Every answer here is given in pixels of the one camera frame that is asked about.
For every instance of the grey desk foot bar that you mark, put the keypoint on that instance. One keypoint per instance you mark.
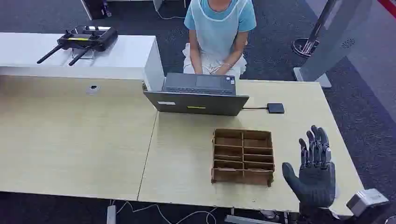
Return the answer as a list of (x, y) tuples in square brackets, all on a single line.
[(244, 220)]

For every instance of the person's left hand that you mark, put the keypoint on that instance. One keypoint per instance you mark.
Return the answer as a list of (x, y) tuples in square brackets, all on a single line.
[(222, 70)]

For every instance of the white cabinet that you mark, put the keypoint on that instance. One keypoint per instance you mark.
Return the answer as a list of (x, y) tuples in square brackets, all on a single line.
[(123, 58)]

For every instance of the wooden compartment box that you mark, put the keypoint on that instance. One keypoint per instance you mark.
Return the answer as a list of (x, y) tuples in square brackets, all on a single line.
[(243, 157)]

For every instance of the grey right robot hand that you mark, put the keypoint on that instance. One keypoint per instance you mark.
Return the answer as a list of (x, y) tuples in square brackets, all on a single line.
[(315, 182)]

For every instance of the small black hub box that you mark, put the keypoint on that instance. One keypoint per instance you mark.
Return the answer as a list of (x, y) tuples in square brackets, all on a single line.
[(275, 108)]

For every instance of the red strip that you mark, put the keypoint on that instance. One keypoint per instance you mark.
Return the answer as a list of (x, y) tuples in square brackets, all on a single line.
[(389, 4)]

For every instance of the white power strip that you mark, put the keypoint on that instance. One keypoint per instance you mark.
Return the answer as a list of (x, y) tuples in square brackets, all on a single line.
[(111, 215)]

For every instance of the person's right hand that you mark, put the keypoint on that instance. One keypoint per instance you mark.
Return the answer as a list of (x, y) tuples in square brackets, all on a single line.
[(198, 70)]

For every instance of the person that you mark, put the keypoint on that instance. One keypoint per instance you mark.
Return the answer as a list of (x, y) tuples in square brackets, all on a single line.
[(219, 31)]

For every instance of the metal stanchion with round base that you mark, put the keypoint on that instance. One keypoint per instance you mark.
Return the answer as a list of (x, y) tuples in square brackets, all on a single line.
[(304, 46)]

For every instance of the black remote controller with antennas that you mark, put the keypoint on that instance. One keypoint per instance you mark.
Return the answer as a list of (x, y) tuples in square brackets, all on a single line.
[(89, 37)]

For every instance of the grey kiosk stand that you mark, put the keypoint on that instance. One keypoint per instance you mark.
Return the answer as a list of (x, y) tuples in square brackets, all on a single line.
[(334, 40)]

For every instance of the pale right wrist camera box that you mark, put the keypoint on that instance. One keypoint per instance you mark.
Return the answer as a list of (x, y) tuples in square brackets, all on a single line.
[(366, 201)]

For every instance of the grey open laptop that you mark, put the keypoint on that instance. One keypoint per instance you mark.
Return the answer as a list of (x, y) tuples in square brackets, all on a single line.
[(198, 103)]

